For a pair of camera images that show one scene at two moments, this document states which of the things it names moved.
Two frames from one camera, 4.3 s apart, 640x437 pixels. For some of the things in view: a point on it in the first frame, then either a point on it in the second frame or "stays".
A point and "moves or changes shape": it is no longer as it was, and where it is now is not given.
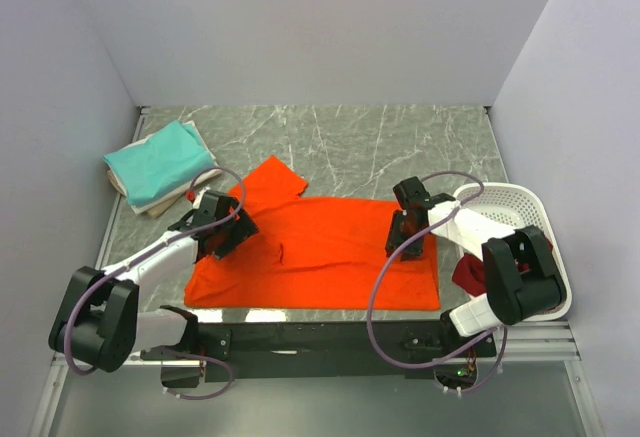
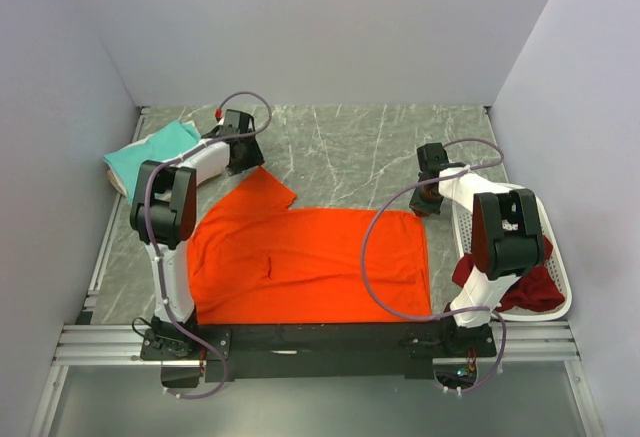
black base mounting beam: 342,350 stays
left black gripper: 242,229 to 255,158
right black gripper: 393,236 to 422,209
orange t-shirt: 313,252 moves or changes shape
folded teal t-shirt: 160,164 stays
